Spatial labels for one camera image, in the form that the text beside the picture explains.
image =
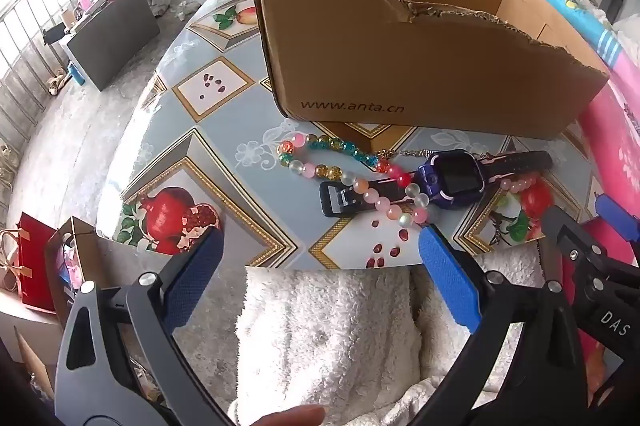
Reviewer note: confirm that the brown cardboard box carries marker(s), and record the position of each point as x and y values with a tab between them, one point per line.
400	71

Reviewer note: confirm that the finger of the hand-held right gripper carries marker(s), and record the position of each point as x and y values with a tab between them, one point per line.
617	213
560	226

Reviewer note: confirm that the purple smartwatch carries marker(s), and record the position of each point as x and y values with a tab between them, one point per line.
452	178

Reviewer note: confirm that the metal railing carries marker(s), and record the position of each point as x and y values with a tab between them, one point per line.
30	31

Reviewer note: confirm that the white fleece garment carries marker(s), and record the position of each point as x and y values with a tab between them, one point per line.
325	336

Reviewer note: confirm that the grey cabinet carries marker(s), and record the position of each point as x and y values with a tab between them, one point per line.
112	41

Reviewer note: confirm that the small silver hair clip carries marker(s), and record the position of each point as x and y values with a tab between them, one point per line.
412	153

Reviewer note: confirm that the red gift bag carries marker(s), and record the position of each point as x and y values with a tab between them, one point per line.
35	266

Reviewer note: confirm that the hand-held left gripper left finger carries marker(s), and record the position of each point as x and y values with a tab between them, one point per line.
192	278

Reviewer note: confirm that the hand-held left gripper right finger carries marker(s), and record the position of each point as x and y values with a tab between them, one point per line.
447	278

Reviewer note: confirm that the open brown carton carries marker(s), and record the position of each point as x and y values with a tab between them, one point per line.
75	251

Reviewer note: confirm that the person's left hand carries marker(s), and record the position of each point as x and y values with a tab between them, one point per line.
295	417

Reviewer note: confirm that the fruit print tablecloth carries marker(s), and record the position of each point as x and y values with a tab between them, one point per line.
225	146

